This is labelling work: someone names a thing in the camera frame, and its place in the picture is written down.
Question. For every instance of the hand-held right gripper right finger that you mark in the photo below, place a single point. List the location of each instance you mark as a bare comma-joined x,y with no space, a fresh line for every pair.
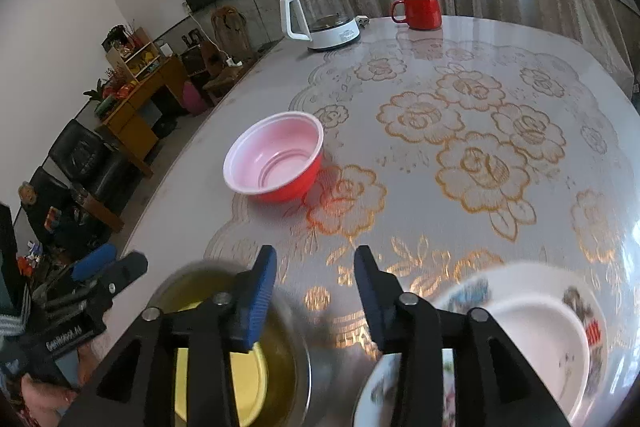
367,302

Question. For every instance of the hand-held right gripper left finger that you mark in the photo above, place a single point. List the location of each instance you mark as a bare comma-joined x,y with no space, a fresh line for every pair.
255,307

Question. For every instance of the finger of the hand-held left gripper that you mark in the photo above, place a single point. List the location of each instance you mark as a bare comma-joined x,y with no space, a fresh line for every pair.
127,269
95,259

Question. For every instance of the stainless steel bowl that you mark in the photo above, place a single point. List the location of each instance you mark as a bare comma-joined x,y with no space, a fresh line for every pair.
290,357

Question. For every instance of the yellow plastic bowl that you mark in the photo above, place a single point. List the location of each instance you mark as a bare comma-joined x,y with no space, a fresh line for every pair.
250,387

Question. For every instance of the red plastic bowl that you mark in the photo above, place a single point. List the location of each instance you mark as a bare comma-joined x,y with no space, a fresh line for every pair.
275,162

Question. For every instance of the small white floral plate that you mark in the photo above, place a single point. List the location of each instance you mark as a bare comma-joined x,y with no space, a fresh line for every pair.
540,357

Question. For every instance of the large white printed plate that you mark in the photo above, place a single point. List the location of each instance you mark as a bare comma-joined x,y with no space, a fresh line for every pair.
597,332

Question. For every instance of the person's left hand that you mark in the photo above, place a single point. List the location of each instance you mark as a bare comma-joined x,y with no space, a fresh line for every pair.
45,397

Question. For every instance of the person's floral clothing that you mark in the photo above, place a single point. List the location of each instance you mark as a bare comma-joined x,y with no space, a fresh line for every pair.
20,418

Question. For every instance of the wooden cabinet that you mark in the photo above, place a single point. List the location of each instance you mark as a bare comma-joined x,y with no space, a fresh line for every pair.
135,117

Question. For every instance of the pink round stool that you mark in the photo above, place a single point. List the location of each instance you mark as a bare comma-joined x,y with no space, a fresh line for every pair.
194,99

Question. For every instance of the floral plastic tablecloth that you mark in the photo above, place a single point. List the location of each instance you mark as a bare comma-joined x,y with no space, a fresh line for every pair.
450,132

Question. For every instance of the small wooden shelf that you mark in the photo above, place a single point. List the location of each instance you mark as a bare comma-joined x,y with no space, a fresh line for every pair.
132,54

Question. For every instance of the carved wooden chair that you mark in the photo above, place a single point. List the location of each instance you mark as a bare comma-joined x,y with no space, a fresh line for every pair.
232,37

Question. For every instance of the white glass electric kettle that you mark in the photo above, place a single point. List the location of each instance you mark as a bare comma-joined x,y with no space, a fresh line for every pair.
325,17

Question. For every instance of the red mug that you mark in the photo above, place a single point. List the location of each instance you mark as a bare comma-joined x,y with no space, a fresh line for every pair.
422,12

